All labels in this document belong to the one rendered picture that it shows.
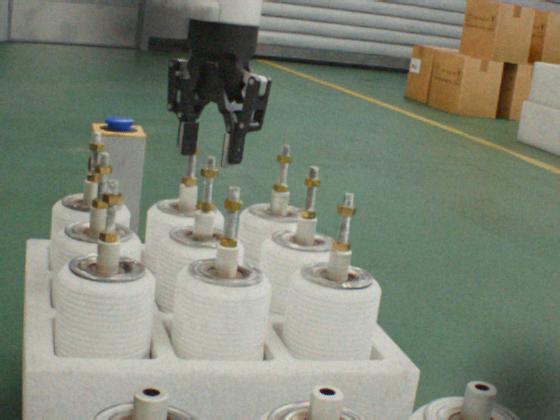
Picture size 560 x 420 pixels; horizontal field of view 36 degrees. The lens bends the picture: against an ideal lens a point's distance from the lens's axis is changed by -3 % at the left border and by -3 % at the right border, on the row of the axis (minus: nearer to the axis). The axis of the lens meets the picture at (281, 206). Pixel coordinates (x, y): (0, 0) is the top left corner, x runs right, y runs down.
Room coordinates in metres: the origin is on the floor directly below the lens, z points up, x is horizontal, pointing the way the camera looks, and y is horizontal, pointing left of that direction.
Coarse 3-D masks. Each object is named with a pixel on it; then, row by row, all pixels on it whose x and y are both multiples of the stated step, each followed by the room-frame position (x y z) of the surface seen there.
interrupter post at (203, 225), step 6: (198, 210) 0.96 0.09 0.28; (198, 216) 0.95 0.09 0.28; (204, 216) 0.94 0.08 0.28; (210, 216) 0.95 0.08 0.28; (198, 222) 0.95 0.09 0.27; (204, 222) 0.94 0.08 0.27; (210, 222) 0.95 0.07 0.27; (198, 228) 0.94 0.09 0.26; (204, 228) 0.94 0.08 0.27; (210, 228) 0.95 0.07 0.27; (198, 234) 0.94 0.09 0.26; (204, 234) 0.94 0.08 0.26; (210, 234) 0.95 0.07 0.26; (198, 240) 0.94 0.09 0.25; (204, 240) 0.94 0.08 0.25; (210, 240) 0.95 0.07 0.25
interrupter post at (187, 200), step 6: (180, 186) 1.07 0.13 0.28; (180, 192) 1.06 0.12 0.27; (186, 192) 1.06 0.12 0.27; (192, 192) 1.06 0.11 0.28; (180, 198) 1.06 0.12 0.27; (186, 198) 1.06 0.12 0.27; (192, 198) 1.06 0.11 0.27; (180, 204) 1.06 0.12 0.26; (186, 204) 1.06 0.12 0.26; (192, 204) 1.06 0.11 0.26; (186, 210) 1.06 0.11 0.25; (192, 210) 1.06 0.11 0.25
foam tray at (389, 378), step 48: (48, 240) 1.09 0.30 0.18; (48, 288) 0.92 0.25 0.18; (48, 336) 0.79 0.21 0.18; (384, 336) 0.91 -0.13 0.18; (48, 384) 0.72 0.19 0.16; (96, 384) 0.73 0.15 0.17; (144, 384) 0.75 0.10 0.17; (192, 384) 0.76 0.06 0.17; (240, 384) 0.77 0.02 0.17; (288, 384) 0.79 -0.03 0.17; (336, 384) 0.80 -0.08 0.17; (384, 384) 0.82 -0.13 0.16
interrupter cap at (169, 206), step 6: (168, 198) 1.09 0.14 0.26; (174, 198) 1.10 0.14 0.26; (162, 204) 1.07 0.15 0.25; (168, 204) 1.07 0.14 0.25; (174, 204) 1.08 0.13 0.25; (162, 210) 1.04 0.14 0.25; (168, 210) 1.04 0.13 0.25; (174, 210) 1.05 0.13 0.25; (180, 210) 1.06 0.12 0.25; (216, 210) 1.07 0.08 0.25; (180, 216) 1.03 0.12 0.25; (186, 216) 1.03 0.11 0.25; (192, 216) 1.03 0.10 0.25
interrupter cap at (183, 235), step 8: (176, 232) 0.96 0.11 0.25; (184, 232) 0.96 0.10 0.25; (192, 232) 0.97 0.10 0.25; (216, 232) 0.98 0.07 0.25; (224, 232) 0.98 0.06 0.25; (176, 240) 0.93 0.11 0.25; (184, 240) 0.93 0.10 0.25; (192, 240) 0.94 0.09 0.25; (216, 240) 0.95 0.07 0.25; (208, 248) 0.92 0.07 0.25; (216, 248) 0.92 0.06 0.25
